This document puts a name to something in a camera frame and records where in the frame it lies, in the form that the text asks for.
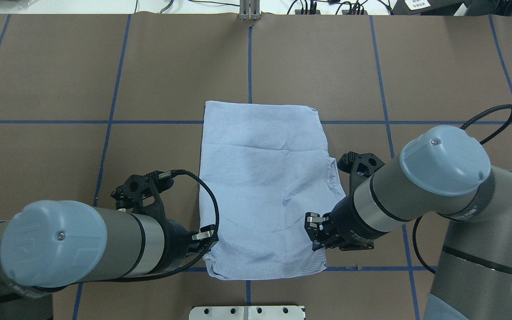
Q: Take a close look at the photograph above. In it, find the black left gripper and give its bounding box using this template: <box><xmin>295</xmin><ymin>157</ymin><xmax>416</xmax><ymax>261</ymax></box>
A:
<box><xmin>110</xmin><ymin>172</ymin><xmax>219</xmax><ymax>275</ymax></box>

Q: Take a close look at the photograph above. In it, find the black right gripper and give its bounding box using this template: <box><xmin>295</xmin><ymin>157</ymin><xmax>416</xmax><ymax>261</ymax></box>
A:
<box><xmin>305</xmin><ymin>151</ymin><xmax>384</xmax><ymax>251</ymax></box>

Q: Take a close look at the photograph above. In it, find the light blue striped shirt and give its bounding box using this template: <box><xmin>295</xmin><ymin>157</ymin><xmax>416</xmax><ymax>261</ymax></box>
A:
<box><xmin>199</xmin><ymin>100</ymin><xmax>345</xmax><ymax>281</ymax></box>

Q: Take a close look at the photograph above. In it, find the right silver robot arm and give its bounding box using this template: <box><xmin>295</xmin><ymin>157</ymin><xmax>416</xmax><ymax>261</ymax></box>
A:
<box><xmin>304</xmin><ymin>125</ymin><xmax>512</xmax><ymax>320</ymax></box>

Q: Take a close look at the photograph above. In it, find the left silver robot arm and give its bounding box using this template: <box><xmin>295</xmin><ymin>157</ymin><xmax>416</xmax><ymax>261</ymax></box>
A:
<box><xmin>0</xmin><ymin>169</ymin><xmax>220</xmax><ymax>320</ymax></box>

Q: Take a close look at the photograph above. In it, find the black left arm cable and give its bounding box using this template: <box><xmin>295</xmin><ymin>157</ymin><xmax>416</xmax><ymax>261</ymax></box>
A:
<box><xmin>105</xmin><ymin>169</ymin><xmax>220</xmax><ymax>283</ymax></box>

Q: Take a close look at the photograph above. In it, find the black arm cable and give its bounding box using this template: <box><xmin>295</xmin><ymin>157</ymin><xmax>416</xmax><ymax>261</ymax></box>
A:
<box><xmin>105</xmin><ymin>169</ymin><xmax>220</xmax><ymax>283</ymax></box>
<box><xmin>412</xmin><ymin>104</ymin><xmax>512</xmax><ymax>272</ymax></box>

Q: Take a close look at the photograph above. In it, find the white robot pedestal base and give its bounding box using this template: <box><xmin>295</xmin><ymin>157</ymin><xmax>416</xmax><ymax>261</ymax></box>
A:
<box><xmin>188</xmin><ymin>304</ymin><xmax>307</xmax><ymax>320</ymax></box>

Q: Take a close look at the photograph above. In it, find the aluminium frame post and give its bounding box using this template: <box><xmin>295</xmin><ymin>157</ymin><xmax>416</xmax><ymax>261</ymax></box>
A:
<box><xmin>238</xmin><ymin>0</ymin><xmax>261</xmax><ymax>20</ymax></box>

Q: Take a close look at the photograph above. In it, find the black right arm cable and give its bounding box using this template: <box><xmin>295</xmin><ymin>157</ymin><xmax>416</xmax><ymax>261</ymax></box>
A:
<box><xmin>412</xmin><ymin>104</ymin><xmax>512</xmax><ymax>272</ymax></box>

